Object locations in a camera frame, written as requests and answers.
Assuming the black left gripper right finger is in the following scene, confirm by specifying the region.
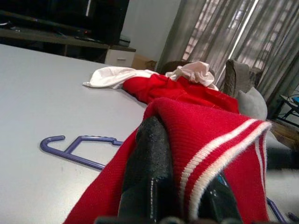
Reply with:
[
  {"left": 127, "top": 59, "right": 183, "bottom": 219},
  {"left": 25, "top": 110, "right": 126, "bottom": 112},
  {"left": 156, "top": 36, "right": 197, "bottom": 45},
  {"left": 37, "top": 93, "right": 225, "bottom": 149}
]
[{"left": 199, "top": 171, "right": 243, "bottom": 224}]

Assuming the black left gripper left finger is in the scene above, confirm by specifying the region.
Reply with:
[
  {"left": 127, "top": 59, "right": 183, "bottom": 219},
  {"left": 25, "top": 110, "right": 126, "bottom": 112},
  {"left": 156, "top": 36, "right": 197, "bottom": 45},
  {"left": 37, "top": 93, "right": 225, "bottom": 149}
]
[{"left": 118, "top": 115, "right": 175, "bottom": 220}]

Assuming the red polo shirt plaid trim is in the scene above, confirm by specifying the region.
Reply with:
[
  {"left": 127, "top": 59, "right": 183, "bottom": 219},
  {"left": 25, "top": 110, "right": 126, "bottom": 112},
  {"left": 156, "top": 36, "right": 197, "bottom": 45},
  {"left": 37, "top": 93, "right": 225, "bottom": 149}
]
[{"left": 63, "top": 97, "right": 273, "bottom": 224}]

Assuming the purple plastic clothes hanger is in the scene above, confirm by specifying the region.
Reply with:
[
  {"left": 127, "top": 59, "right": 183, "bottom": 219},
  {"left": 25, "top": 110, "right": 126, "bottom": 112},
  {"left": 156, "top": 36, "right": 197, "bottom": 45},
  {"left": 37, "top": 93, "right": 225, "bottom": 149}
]
[{"left": 39, "top": 134, "right": 292, "bottom": 224}]

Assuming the red jacket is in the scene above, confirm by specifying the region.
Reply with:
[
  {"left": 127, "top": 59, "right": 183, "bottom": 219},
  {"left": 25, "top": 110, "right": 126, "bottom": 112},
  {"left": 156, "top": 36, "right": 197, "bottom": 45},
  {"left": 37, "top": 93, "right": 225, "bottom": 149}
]
[{"left": 122, "top": 74, "right": 239, "bottom": 115}]

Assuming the small white cloth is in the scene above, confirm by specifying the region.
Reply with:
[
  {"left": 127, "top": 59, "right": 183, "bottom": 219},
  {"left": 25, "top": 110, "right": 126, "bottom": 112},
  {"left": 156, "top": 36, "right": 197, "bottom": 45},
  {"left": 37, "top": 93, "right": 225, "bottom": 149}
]
[{"left": 83, "top": 61, "right": 219, "bottom": 91}]

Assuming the large brown cardboard box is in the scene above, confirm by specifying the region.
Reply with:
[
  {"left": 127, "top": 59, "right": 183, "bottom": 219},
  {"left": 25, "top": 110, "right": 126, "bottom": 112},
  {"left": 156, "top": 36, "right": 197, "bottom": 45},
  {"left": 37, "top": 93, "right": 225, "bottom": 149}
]
[{"left": 132, "top": 55, "right": 157, "bottom": 70}]

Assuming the grey cushion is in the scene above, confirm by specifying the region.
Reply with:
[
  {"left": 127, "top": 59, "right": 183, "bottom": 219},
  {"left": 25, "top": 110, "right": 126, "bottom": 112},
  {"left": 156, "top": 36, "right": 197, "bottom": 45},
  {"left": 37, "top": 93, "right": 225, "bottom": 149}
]
[{"left": 237, "top": 88, "right": 268, "bottom": 120}]

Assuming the white side drawer unit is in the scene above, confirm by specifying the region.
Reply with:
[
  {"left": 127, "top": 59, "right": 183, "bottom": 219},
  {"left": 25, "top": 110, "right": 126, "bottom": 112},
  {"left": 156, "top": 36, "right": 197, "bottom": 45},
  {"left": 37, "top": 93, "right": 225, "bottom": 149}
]
[{"left": 105, "top": 48, "right": 136, "bottom": 68}]

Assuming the brown chair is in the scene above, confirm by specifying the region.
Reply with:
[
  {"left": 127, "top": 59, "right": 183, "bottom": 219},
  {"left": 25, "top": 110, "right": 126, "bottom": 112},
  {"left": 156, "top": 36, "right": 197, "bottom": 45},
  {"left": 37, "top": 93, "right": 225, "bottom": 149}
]
[{"left": 161, "top": 58, "right": 263, "bottom": 98}]

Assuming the black low TV bench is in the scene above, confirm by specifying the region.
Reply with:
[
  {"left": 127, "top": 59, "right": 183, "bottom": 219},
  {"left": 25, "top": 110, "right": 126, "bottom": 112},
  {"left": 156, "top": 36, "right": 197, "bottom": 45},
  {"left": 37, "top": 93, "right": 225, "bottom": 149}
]
[{"left": 0, "top": 23, "right": 136, "bottom": 63}]

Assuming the grey sheer window curtain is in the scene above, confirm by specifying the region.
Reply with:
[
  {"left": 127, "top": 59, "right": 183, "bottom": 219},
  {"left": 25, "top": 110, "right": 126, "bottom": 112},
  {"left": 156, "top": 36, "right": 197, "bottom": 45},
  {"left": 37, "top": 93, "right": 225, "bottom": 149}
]
[{"left": 157, "top": 0, "right": 299, "bottom": 117}]

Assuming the black flat television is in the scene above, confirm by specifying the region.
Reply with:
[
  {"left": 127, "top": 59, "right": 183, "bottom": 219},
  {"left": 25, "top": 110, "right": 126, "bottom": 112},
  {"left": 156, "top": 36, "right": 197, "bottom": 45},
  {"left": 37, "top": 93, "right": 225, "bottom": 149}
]
[{"left": 0, "top": 0, "right": 130, "bottom": 45}]

